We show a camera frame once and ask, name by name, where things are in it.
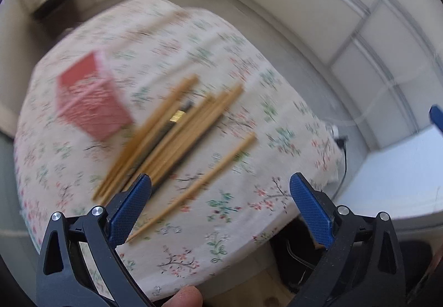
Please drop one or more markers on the dark stool under wok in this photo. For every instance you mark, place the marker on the dark stool under wok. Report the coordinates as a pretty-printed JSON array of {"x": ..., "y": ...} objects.
[{"x": 55, "y": 16}]

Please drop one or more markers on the black gold-banded chopstick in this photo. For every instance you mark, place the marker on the black gold-banded chopstick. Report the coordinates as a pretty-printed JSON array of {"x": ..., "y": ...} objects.
[{"x": 161, "y": 133}]

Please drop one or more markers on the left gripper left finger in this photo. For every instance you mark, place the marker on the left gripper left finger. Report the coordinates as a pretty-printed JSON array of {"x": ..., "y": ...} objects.
[{"x": 79, "y": 264}]

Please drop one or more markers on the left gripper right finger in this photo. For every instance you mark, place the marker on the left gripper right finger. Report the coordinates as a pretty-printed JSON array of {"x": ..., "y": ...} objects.
[{"x": 363, "y": 264}]

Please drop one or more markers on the pink perforated utensil basket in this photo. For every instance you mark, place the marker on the pink perforated utensil basket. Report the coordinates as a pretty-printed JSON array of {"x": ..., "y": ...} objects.
[{"x": 88, "y": 98}]

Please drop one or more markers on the person's hand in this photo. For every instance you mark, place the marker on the person's hand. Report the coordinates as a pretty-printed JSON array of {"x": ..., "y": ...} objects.
[{"x": 188, "y": 296}]

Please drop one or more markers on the bamboo chopstick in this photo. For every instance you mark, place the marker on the bamboo chopstick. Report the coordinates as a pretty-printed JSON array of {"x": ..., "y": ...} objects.
[
  {"x": 189, "y": 130},
  {"x": 196, "y": 186},
  {"x": 141, "y": 138}
]

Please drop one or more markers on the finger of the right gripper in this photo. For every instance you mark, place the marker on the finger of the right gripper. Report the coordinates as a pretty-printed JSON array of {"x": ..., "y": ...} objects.
[{"x": 436, "y": 117}]

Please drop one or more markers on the floral tablecloth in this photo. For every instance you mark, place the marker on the floral tablecloth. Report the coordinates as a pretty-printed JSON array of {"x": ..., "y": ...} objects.
[{"x": 224, "y": 172}]

